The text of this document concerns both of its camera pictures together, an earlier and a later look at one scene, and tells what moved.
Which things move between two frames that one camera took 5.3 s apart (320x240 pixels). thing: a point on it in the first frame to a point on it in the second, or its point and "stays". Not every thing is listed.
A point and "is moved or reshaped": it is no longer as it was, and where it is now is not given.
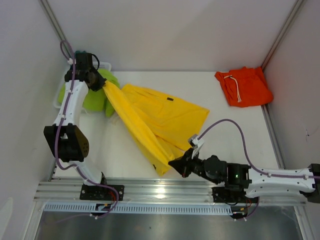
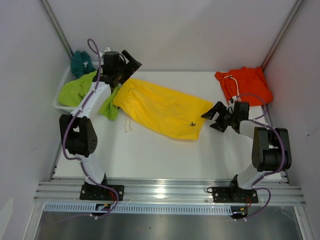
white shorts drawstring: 239,99 stays
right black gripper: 183,164 to 218,107
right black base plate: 232,195 stays
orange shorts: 245,87 stays
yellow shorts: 162,127 is moved or reshaped
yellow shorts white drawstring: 116,120 to 125,130
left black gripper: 101,82 to 131,68
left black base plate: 95,192 stays
